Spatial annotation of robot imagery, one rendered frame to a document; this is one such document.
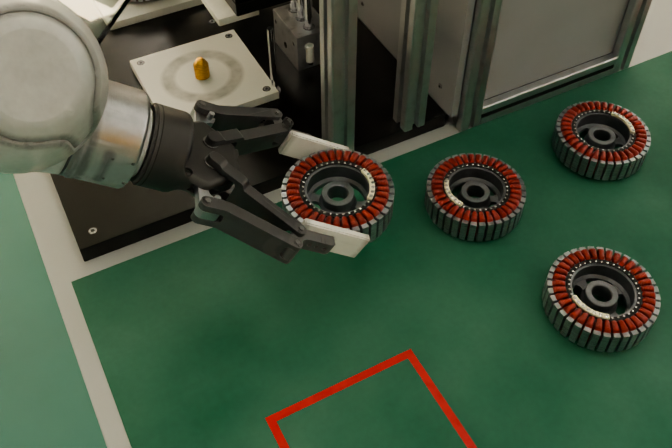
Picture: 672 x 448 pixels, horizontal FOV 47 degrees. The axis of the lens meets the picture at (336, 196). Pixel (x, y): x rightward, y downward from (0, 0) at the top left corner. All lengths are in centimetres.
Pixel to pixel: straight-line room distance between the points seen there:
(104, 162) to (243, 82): 39
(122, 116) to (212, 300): 26
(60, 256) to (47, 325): 90
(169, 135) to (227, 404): 27
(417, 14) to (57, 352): 117
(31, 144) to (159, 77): 60
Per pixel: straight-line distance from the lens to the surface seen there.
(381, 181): 77
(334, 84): 86
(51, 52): 46
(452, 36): 94
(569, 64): 109
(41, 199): 98
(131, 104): 67
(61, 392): 171
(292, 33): 103
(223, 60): 106
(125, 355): 82
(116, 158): 67
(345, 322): 81
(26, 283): 189
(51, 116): 46
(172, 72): 106
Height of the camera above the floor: 144
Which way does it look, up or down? 48 degrees down
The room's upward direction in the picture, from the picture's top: straight up
